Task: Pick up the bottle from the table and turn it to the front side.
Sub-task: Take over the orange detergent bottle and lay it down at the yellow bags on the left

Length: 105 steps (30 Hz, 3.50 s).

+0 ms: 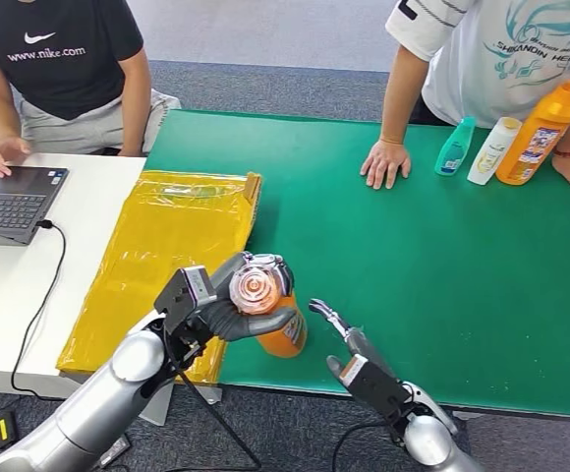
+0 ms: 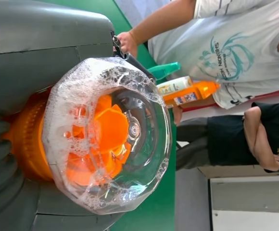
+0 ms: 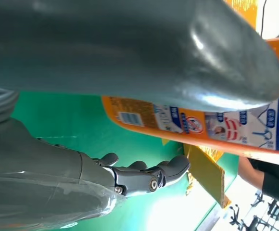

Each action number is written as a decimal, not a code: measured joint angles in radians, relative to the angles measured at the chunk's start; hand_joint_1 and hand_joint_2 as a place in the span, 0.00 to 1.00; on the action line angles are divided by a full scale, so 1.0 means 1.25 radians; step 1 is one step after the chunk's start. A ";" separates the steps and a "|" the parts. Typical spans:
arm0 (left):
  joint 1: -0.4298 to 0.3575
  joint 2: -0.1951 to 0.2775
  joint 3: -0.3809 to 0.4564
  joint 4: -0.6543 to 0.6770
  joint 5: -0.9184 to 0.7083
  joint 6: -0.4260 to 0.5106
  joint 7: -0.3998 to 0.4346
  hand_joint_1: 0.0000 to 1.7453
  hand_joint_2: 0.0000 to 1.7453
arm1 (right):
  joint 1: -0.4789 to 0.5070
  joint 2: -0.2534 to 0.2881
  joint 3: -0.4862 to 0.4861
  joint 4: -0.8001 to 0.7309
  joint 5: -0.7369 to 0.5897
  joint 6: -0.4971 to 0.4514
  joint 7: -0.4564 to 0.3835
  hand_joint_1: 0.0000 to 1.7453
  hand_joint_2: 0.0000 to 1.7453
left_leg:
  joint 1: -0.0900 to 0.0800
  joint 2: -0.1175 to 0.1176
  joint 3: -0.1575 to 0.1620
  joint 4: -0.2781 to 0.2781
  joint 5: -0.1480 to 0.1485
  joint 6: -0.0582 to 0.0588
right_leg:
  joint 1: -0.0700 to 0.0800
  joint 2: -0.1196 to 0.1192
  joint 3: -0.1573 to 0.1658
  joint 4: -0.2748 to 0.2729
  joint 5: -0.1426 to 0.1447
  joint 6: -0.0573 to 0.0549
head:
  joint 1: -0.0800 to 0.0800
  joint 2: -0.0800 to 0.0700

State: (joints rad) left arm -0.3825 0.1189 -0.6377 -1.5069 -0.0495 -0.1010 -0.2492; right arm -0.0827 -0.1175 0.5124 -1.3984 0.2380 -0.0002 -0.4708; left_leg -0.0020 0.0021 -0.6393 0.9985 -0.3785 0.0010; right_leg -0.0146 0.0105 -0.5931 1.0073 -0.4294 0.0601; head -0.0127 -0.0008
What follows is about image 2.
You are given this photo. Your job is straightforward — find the orange bottle with clear cap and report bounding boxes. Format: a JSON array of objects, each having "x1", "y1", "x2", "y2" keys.
[{"x1": 1, "y1": 56, "x2": 173, "y2": 216}]

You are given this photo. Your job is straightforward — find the white bottle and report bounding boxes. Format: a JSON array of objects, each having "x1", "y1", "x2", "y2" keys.
[{"x1": 157, "y1": 76, "x2": 193, "y2": 96}]

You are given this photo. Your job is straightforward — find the teal bottle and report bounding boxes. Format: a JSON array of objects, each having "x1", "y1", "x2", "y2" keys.
[{"x1": 148, "y1": 62, "x2": 181, "y2": 81}]

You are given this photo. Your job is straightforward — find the person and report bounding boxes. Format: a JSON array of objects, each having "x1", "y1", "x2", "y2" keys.
[
  {"x1": 176, "y1": 102, "x2": 279, "y2": 174},
  {"x1": 117, "y1": 0, "x2": 279, "y2": 127}
]

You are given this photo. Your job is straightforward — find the green table mat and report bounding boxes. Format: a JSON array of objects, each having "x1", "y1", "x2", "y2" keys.
[{"x1": 39, "y1": 0, "x2": 179, "y2": 231}]

